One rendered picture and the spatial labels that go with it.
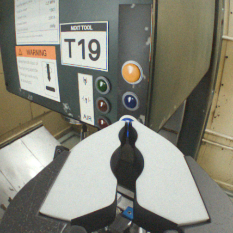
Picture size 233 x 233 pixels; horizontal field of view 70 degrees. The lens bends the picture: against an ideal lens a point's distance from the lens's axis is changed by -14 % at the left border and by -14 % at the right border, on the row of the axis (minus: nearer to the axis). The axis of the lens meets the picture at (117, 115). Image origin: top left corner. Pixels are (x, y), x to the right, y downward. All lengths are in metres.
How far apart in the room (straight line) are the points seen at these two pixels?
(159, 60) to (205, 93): 0.70
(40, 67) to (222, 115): 1.18
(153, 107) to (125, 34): 0.10
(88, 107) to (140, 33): 0.15
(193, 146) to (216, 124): 0.36
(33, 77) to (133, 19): 0.26
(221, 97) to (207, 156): 0.48
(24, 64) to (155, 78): 0.30
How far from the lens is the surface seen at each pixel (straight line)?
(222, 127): 1.38
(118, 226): 0.62
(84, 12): 0.29
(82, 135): 0.68
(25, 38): 0.43
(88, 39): 0.28
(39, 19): 0.38
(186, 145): 1.08
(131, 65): 0.24
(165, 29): 0.25
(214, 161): 1.54
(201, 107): 0.96
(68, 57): 0.32
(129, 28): 0.24
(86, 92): 0.31
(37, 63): 0.40
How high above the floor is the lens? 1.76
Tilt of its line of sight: 28 degrees down
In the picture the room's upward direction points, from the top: 1 degrees clockwise
